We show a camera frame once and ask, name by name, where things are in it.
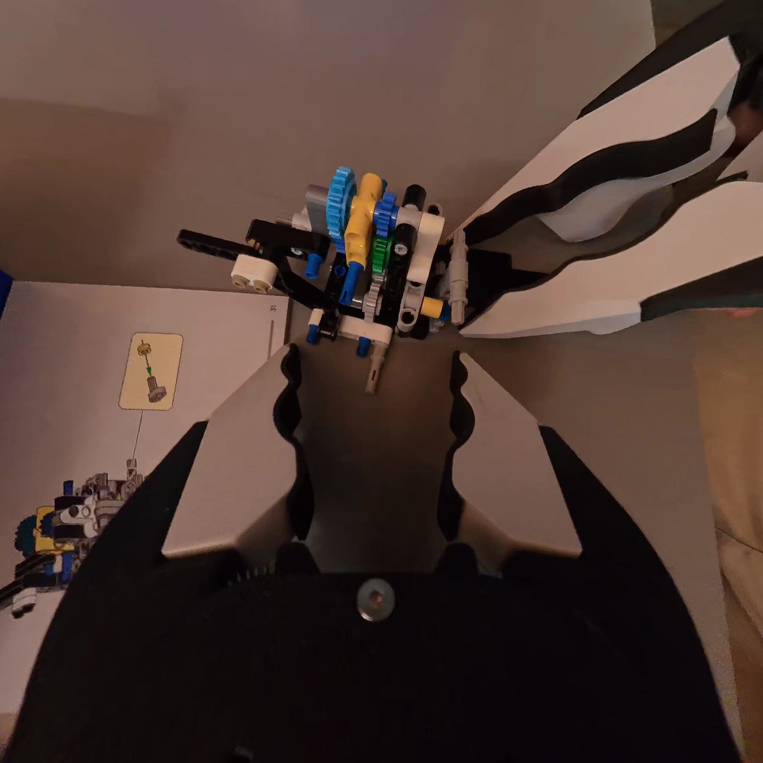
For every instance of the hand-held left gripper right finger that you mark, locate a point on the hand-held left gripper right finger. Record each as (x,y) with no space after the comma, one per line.
(512,477)

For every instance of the lego instruction booklet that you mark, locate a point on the lego instruction booklet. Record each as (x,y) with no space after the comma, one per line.
(71,369)

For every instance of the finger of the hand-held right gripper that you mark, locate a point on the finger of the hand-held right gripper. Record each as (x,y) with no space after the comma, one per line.
(655,101)
(626,274)

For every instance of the person's tan pants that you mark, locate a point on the person's tan pants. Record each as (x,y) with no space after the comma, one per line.
(739,447)

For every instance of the blue plastic object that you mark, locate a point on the blue plastic object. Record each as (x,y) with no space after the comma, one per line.
(5,298)

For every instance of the person's right hand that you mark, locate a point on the person's right hand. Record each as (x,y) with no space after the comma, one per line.
(746,128)

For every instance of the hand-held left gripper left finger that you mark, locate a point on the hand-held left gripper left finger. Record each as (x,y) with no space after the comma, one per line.
(238,477)

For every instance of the multicoloured lego gear model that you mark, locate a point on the multicoloured lego gear model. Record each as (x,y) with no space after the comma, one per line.
(363,238)

